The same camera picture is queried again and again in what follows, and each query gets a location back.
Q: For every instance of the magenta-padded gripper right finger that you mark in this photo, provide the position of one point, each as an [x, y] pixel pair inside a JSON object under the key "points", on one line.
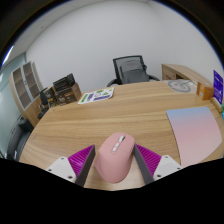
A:
{"points": [[165, 165]]}

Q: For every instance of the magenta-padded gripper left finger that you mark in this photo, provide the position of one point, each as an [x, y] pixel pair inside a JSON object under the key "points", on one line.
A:
{"points": [[63, 168]]}

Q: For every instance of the pink computer mouse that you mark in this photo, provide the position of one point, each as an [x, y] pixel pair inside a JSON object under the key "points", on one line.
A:
{"points": [[113, 160]]}

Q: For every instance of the pink and blue mouse pad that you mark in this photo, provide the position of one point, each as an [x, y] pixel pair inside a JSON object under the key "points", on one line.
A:
{"points": [[196, 133]]}

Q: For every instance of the black padded chair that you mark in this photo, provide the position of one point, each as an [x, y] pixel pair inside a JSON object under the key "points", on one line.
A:
{"points": [[16, 136]]}

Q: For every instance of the brown cardboard box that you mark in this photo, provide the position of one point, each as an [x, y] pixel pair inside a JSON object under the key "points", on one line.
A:
{"points": [[68, 95]]}

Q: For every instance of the small black chair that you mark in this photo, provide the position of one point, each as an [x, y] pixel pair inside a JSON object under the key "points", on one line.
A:
{"points": [[44, 96]]}

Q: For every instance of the wooden shelf unit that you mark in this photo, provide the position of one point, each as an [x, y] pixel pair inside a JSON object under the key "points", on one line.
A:
{"points": [[26, 103]]}

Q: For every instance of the white green purple leaflet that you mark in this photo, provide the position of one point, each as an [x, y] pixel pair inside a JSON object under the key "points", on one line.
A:
{"points": [[96, 95]]}

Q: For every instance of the clear sheet with grey swirl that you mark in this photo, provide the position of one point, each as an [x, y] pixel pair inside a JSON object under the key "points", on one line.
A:
{"points": [[180, 86]]}

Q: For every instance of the orange cardboard box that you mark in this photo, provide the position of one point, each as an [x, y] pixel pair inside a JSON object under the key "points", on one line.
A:
{"points": [[205, 91]]}

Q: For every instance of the purple product card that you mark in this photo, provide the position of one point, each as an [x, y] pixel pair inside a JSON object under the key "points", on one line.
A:
{"points": [[218, 86]]}

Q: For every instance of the wooden side desk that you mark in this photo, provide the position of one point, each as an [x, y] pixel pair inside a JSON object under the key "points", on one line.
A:
{"points": [[183, 71]]}

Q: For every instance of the grey backpack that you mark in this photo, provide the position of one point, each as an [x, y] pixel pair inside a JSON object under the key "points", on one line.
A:
{"points": [[133, 73]]}

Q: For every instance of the black mesh office chair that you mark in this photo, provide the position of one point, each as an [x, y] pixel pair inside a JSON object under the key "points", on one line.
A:
{"points": [[116, 65]]}

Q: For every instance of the ceiling light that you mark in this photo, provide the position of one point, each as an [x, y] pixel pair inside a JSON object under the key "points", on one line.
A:
{"points": [[7, 56]]}

